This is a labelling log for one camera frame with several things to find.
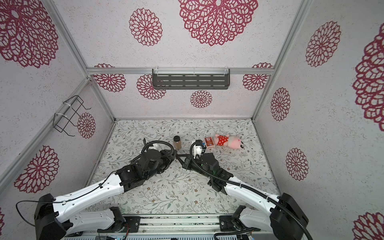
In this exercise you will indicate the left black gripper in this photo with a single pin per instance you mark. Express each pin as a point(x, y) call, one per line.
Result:
point(168, 157)

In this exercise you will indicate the pink plush toy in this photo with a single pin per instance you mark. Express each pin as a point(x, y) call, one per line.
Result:
point(232, 142)

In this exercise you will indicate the dark grey wall shelf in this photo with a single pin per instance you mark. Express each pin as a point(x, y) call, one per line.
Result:
point(191, 79)

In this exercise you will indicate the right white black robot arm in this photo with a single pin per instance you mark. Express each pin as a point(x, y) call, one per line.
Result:
point(224, 182)

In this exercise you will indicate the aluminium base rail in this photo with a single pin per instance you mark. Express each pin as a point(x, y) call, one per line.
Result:
point(180, 223)

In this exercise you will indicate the red playing card box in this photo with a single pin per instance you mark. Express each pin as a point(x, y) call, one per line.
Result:
point(209, 142)

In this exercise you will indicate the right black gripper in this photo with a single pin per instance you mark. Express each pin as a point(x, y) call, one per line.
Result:
point(189, 162)

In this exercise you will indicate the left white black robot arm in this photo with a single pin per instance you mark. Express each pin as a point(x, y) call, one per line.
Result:
point(57, 217)

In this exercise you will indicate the black wire wall rack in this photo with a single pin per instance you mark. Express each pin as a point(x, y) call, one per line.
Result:
point(63, 118)

